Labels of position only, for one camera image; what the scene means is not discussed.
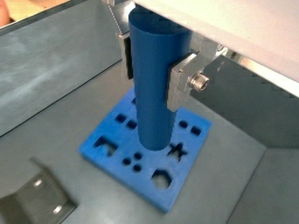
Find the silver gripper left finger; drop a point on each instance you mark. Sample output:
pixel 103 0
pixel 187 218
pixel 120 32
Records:
pixel 119 9

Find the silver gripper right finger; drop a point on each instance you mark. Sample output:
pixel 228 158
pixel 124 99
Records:
pixel 187 74

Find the blue round cylinder peg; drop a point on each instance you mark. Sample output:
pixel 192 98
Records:
pixel 159 44

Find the blue foam shape board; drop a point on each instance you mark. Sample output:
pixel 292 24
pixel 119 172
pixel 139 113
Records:
pixel 152 173

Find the black curved peg holder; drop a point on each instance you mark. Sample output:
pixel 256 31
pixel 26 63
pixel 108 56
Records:
pixel 41 202

